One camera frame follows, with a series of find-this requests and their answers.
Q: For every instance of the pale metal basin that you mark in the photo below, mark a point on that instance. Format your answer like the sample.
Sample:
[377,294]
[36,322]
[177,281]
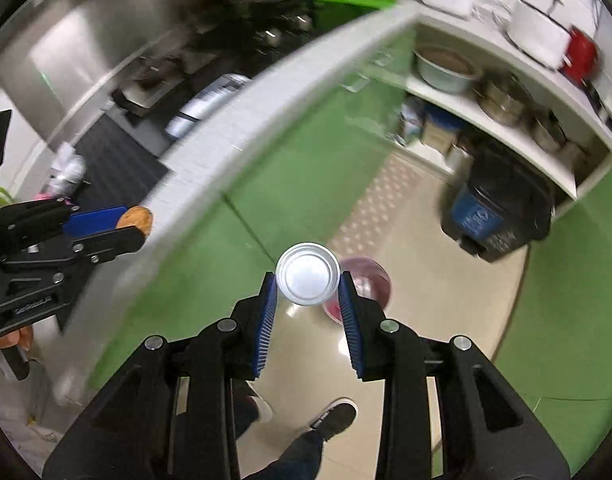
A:
[445,67]

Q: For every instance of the pink round basin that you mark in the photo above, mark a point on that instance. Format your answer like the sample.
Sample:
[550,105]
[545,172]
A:
[370,285]

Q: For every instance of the steel pot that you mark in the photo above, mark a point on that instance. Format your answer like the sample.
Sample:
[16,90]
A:
[548,132]
[505,100]

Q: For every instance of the black stove knob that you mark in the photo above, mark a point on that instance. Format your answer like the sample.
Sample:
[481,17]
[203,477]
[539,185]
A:
[296,22]
[266,40]

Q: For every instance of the pink paper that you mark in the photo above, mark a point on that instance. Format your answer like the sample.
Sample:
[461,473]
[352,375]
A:
[48,195]

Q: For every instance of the person's left hand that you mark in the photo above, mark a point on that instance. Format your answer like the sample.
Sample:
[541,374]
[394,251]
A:
[8,341]

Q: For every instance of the white black sticker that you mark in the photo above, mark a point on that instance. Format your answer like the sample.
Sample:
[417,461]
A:
[206,105]

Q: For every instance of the brown ball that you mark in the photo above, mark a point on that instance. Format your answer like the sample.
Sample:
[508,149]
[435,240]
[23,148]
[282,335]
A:
[136,220]

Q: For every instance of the red pot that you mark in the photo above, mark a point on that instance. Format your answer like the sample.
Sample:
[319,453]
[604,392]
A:
[583,55]

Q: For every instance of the clear plastic bag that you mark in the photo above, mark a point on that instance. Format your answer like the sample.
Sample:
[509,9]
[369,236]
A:
[66,165]

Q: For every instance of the black glass gas stove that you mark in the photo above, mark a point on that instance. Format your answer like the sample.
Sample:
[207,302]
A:
[226,55]

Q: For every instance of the black white sneaker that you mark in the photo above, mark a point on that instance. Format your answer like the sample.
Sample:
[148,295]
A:
[336,417]
[261,405]

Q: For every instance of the white rice cooker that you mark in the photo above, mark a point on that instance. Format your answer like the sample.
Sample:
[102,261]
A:
[535,30]

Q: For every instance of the steel backsplash panel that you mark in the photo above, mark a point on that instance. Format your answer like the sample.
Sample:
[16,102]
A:
[76,50]

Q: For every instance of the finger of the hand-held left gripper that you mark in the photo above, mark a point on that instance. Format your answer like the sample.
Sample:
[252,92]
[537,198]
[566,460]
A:
[93,220]
[111,242]

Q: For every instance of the blue packet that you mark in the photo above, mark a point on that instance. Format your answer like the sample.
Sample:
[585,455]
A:
[440,132]

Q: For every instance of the white open shelf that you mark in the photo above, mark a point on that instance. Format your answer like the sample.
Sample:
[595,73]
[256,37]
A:
[535,95]

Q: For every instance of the steel burner with grate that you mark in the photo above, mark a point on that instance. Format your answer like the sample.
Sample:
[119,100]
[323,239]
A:
[151,80]

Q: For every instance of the person's dark pants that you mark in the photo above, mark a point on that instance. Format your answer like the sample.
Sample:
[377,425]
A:
[286,460]

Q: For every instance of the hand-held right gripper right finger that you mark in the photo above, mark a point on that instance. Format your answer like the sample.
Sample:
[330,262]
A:
[348,320]

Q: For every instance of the small white round lid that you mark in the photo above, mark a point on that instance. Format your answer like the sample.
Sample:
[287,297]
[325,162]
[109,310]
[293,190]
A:
[308,275]

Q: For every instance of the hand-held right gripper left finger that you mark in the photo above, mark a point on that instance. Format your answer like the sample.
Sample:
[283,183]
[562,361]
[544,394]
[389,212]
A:
[268,320]

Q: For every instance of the black and blue waste bin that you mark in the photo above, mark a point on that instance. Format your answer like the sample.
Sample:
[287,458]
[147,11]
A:
[505,200]

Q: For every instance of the green cabinet front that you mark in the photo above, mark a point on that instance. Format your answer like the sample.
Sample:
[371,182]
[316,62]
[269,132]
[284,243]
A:
[296,170]

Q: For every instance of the black striped mat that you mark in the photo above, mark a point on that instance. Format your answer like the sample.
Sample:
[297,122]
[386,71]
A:
[116,160]

